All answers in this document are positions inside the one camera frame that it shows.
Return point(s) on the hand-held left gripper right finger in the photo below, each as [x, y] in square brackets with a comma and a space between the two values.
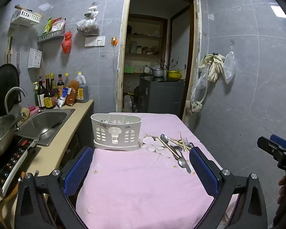
[202, 171]

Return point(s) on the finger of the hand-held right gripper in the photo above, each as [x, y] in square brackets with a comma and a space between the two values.
[280, 141]
[270, 146]

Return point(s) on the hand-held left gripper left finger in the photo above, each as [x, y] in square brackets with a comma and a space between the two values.
[77, 169]

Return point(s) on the brass coloured spoon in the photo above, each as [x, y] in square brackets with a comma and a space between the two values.
[180, 142]

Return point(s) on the large metal spoon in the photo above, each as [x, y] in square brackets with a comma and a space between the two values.
[164, 137]

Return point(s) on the white plastic utensil holder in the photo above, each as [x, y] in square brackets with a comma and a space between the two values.
[102, 124]

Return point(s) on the person's right hand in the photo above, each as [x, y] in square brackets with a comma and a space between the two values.
[282, 188]

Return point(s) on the beige kitchen counter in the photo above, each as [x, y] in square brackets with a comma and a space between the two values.
[62, 138]

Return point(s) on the black ladle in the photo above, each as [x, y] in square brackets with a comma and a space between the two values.
[58, 124]

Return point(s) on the stainless steel sink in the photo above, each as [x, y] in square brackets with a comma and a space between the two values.
[45, 121]

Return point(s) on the pink floral tablecloth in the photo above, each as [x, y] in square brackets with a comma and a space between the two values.
[138, 183]

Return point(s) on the knotted beige rag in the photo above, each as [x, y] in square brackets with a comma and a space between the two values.
[196, 106]

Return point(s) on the black induction cooker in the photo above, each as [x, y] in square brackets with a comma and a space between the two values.
[12, 162]

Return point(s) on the blue white packet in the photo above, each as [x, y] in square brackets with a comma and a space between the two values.
[63, 97]

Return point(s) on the pink scrub brush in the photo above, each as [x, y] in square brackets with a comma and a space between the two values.
[34, 109]

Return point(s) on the dark bottle yellow label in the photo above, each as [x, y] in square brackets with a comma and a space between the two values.
[49, 100]

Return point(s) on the loofah scrubber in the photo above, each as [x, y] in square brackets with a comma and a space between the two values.
[25, 114]

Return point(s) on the orange brown spice packet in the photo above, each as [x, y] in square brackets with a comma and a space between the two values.
[72, 93]

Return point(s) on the dark bottle white label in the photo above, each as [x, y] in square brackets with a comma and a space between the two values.
[41, 97]

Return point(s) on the plastic floor jug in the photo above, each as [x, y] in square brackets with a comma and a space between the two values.
[128, 103]

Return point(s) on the large oil jug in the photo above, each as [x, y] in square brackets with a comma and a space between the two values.
[82, 85]

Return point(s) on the green pump bottle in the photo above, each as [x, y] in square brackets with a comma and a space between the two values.
[36, 96]

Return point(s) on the stainless steel pan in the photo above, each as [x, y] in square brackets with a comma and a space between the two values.
[0, 136]

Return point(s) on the grey cabinet appliance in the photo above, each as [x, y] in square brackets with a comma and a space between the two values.
[162, 95]

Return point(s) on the dark bottle red label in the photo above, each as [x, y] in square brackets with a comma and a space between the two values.
[60, 83]

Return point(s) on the clear plastic bag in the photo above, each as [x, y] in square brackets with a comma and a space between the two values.
[201, 82]

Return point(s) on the white mesh bag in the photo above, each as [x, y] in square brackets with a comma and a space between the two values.
[229, 66]

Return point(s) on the clear bottle yellow cap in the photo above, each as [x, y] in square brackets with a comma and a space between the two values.
[66, 80]

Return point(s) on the tall dark sauce bottle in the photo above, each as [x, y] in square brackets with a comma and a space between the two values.
[53, 81]

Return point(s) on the black bag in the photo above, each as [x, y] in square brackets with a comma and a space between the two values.
[138, 97]

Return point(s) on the cream rubber gloves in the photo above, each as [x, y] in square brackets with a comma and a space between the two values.
[215, 69]

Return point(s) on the yellow bowl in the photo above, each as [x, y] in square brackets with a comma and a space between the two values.
[174, 74]

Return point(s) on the metal faucet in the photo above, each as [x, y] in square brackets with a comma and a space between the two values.
[8, 95]

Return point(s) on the metal cooking pot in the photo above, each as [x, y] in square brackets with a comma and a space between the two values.
[158, 73]

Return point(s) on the green box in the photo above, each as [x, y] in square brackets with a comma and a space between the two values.
[128, 69]

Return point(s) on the black round frying pan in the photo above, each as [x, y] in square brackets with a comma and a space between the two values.
[3, 83]

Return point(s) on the dry plant twigs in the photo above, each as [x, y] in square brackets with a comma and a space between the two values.
[161, 63]

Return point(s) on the white hanging slotted basket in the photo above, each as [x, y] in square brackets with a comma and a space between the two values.
[34, 58]

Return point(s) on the hanging metal peeler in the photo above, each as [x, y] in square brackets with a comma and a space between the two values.
[18, 59]

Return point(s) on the red plastic bag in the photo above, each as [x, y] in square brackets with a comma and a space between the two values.
[67, 44]

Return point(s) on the pale storage jar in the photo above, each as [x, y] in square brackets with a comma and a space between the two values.
[133, 47]

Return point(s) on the wooden spatula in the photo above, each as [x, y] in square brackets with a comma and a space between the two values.
[9, 50]

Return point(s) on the clear bag of dried goods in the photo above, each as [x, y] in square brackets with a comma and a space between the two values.
[87, 26]

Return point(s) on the wooden pantry shelf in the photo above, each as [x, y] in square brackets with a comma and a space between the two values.
[143, 36]

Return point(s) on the wooden door frame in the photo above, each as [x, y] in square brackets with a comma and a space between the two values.
[121, 52]

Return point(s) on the white wall switch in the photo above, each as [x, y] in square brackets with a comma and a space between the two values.
[89, 42]

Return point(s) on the white wall socket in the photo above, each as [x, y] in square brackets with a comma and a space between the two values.
[100, 41]

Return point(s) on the grey wall shelf basket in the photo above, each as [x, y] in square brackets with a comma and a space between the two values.
[50, 37]

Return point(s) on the white wall basket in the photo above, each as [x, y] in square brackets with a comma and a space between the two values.
[23, 18]

